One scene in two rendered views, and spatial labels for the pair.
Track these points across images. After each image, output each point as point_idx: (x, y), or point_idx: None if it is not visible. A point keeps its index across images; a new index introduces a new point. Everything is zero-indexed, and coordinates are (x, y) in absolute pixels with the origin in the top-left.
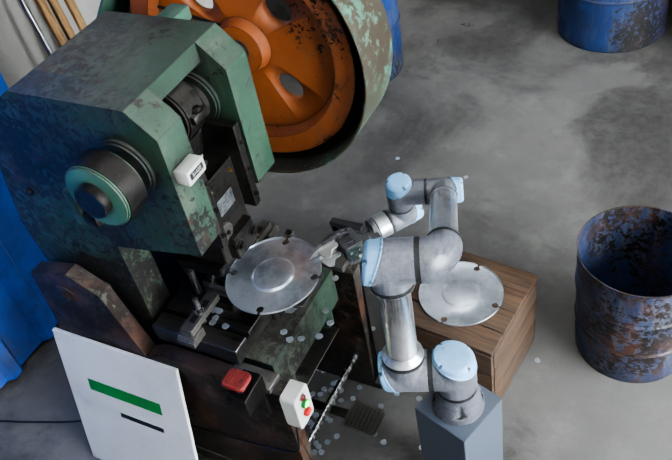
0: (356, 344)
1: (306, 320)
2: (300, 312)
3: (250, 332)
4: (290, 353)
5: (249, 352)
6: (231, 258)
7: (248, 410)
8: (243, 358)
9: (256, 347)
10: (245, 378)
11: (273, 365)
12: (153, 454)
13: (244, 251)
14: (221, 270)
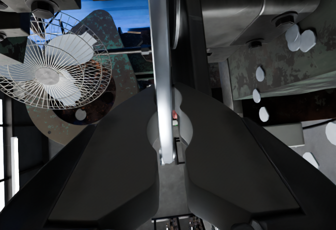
0: None
1: (331, 77)
2: (301, 67)
3: (210, 51)
4: (284, 91)
5: (231, 56)
6: None
7: None
8: (223, 60)
9: (236, 57)
10: (173, 115)
11: (235, 99)
12: None
13: (66, 0)
14: (98, 0)
